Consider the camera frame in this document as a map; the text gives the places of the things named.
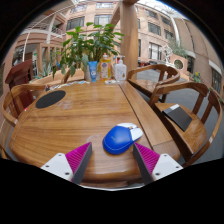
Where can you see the white tissue packet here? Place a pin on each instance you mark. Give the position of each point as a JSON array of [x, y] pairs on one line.
[[110, 81]]

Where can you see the blue and white computer mouse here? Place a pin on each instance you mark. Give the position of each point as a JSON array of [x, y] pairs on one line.
[[118, 140]]

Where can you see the wooden armchair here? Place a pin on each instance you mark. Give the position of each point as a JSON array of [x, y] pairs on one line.
[[145, 85], [8, 115], [66, 76], [190, 136]]

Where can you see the large potted green plant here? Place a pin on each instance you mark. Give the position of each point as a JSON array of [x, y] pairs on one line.
[[83, 43]]

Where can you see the wooden planter box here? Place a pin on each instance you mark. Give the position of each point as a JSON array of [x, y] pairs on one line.
[[50, 80]]

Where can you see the dark red wooden podium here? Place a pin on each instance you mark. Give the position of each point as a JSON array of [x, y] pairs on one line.
[[20, 73]]

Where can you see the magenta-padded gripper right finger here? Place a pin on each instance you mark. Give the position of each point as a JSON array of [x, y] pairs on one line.
[[163, 165]]

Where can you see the blue squeeze tube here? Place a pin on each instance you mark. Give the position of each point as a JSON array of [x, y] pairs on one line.
[[93, 71]]

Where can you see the clear pump dispenser bottle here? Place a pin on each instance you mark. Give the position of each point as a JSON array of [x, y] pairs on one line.
[[120, 72]]

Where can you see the yellow liquid bottle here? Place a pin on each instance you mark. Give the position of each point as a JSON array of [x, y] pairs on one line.
[[105, 70]]

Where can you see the black notebook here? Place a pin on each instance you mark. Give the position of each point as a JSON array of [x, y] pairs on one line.
[[178, 116]]

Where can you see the spiky agave plant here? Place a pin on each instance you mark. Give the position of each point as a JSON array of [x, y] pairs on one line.
[[45, 70]]

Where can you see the black round mouse pad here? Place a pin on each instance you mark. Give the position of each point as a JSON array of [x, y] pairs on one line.
[[50, 99]]

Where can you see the white statue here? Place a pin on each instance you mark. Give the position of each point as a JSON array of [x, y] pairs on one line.
[[167, 53]]

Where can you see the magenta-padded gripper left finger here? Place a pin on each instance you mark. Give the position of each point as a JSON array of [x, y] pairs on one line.
[[60, 165]]

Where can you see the yellow flower plant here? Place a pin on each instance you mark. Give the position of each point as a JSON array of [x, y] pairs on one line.
[[197, 77]]

